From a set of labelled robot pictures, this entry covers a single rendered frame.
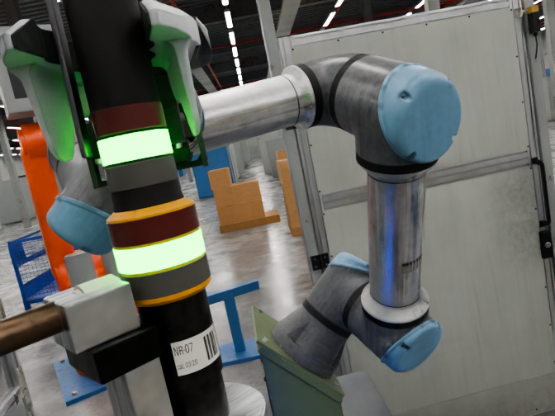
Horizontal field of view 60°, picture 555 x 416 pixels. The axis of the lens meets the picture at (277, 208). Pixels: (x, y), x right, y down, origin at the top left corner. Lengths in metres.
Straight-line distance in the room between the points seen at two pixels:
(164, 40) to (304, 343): 0.78
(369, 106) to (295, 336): 0.50
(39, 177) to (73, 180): 3.67
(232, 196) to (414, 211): 8.76
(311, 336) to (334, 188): 1.23
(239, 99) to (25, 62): 0.45
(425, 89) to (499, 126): 1.79
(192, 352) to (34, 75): 0.15
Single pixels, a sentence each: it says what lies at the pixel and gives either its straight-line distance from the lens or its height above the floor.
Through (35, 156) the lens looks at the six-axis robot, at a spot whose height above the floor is 1.82.
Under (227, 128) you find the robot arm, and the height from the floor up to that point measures 1.62.
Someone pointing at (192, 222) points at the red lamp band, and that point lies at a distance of 0.23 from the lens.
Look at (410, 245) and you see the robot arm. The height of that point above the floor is 1.39.
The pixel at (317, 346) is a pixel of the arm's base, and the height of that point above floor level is 1.19.
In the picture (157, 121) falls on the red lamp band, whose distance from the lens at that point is 0.23.
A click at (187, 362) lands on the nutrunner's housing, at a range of 0.25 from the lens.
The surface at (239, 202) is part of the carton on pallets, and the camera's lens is 9.45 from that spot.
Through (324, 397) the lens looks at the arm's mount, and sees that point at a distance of 0.99.
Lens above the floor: 1.59
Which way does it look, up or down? 8 degrees down
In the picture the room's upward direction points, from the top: 11 degrees counter-clockwise
